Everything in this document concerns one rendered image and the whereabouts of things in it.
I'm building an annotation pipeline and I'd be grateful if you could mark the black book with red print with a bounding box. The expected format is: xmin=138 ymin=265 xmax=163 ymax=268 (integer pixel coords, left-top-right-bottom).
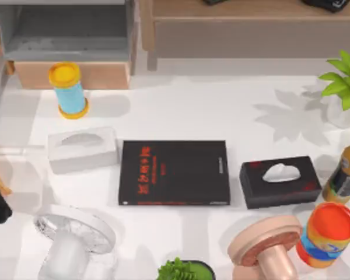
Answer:
xmin=118 ymin=139 xmax=232 ymax=207

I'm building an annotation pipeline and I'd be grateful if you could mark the white tissue box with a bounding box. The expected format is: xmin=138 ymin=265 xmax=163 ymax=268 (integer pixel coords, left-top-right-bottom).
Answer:
xmin=47 ymin=126 xmax=120 ymax=175

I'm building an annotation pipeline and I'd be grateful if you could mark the black tissue box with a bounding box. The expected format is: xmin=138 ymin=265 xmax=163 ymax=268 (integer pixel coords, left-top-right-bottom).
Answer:
xmin=239 ymin=156 xmax=323 ymax=210

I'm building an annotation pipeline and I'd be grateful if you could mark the yellow and blue can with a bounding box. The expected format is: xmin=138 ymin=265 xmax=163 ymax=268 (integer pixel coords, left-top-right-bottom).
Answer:
xmin=48 ymin=62 xmax=90 ymax=120

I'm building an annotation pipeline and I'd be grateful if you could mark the pale wooden drawer front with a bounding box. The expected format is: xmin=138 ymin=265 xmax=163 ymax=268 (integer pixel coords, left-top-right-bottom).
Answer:
xmin=13 ymin=59 xmax=132 ymax=90

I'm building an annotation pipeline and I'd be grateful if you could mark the green plant in black pot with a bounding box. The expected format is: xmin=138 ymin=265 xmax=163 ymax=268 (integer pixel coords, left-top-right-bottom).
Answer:
xmin=157 ymin=257 xmax=216 ymax=280

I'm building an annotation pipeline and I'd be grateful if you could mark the wooden shelf unit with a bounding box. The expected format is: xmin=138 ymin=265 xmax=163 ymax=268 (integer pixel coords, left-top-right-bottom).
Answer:
xmin=138 ymin=0 xmax=350 ymax=72

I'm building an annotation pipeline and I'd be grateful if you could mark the white table fan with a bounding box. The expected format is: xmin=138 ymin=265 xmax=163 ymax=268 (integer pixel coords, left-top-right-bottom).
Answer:
xmin=33 ymin=205 xmax=120 ymax=280

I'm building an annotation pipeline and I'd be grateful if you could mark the pink table fan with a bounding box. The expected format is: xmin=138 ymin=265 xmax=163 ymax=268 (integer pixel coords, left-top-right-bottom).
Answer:
xmin=226 ymin=215 xmax=304 ymax=280

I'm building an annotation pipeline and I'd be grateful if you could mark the brown bottle with dark label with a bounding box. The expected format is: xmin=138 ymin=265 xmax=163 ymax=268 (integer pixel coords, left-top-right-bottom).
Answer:
xmin=321 ymin=132 xmax=350 ymax=205

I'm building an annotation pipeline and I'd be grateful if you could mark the green leafy plant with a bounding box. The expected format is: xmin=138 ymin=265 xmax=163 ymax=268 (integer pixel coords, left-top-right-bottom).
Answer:
xmin=317 ymin=50 xmax=350 ymax=111

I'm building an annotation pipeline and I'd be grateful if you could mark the orange and blue can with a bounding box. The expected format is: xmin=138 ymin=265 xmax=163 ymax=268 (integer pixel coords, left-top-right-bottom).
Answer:
xmin=296 ymin=201 xmax=350 ymax=268

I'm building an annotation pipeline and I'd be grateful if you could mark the black object on shelf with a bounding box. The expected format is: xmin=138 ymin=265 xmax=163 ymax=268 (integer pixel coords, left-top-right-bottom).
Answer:
xmin=302 ymin=0 xmax=350 ymax=13

